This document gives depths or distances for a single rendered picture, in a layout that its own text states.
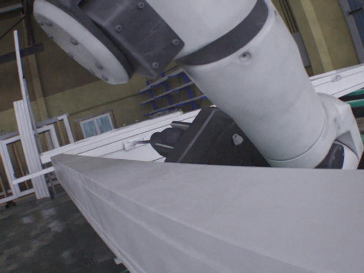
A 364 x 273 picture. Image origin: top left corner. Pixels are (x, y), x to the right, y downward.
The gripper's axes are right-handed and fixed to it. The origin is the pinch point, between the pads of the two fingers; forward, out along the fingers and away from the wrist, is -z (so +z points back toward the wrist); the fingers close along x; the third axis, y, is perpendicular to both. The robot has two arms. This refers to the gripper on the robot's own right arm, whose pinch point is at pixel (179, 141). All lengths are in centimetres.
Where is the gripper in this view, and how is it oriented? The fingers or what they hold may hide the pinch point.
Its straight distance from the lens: 48.8
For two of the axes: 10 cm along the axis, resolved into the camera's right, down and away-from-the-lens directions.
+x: 5.6, -7.7, 3.0
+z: 6.4, 1.7, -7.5
